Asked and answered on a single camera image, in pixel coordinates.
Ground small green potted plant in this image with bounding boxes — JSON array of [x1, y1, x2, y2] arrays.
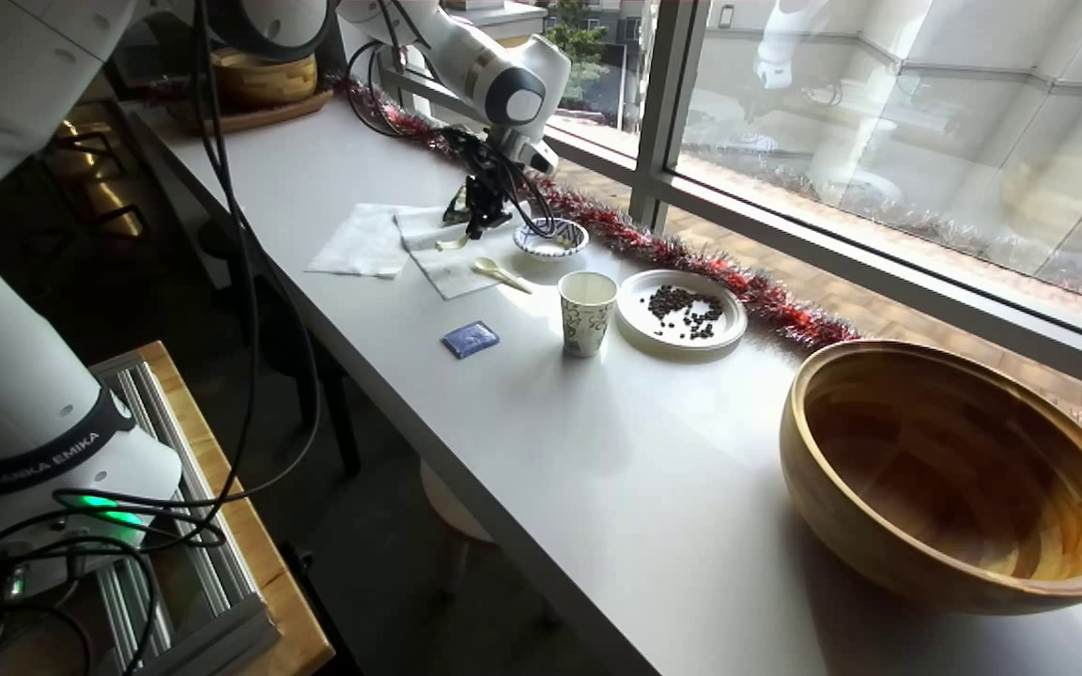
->
[[539, 0, 618, 79]]

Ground creased white paper towel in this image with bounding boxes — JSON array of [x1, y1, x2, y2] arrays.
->
[[390, 203, 535, 303]]

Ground small blue packet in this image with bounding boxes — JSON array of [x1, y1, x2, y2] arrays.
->
[[439, 315, 503, 364]]

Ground cream plastic spoon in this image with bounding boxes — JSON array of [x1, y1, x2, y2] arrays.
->
[[470, 253, 539, 299]]

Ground wooden shelf board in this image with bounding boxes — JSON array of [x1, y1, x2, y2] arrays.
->
[[126, 338, 340, 676]]

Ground long black hanging cable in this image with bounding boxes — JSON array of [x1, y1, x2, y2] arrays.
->
[[0, 0, 327, 676]]

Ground dark window frame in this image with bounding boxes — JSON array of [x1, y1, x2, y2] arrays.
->
[[539, 0, 1082, 404]]

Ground patterned paper cup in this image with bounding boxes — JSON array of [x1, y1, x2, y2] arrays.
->
[[558, 266, 622, 364]]

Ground large wooden bowl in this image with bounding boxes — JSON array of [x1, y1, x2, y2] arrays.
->
[[779, 338, 1082, 621]]

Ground large white paper towel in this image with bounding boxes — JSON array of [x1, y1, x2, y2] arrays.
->
[[305, 200, 419, 280]]

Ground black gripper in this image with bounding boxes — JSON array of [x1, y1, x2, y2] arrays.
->
[[444, 124, 523, 214]]

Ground round beige stool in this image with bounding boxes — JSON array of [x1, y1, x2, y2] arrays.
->
[[414, 453, 503, 609]]

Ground pale food bits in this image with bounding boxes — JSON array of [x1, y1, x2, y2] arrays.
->
[[526, 224, 582, 255]]

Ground dark food bits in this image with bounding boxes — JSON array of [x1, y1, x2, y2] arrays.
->
[[643, 280, 729, 345]]

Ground grey metal rack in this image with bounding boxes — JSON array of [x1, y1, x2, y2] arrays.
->
[[0, 352, 287, 676]]

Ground red tinsel garland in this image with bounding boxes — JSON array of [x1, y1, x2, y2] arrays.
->
[[332, 71, 1082, 497]]

